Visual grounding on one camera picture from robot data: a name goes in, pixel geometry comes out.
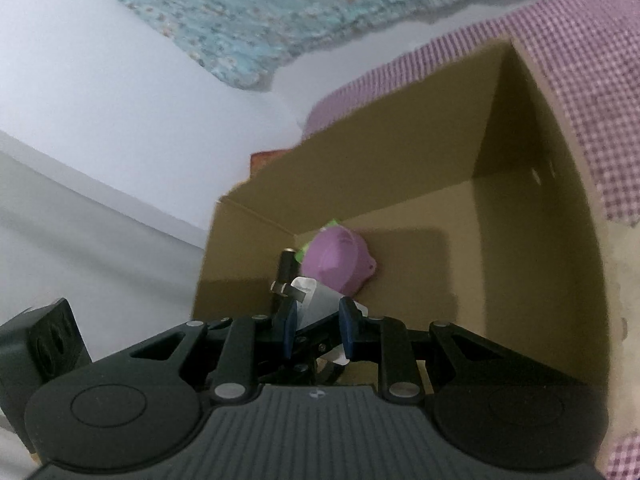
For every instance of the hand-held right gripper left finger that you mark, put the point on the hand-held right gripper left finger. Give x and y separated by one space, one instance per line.
289 329

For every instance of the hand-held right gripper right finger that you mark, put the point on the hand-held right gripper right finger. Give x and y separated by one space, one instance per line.
347 334

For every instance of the white charger plug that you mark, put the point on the white charger plug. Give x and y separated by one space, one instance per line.
317 305

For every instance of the brown cardboard box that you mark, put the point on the brown cardboard box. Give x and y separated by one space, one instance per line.
500 260

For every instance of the long black cylinder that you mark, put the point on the long black cylinder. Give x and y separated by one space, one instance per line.
286 267

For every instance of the purple collapsible bowl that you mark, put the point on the purple collapsible bowl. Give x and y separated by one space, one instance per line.
335 257

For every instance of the teal floral cloth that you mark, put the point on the teal floral cloth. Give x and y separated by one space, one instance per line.
300 10

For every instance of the purple checked tablecloth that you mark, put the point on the purple checked tablecloth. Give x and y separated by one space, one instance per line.
600 85

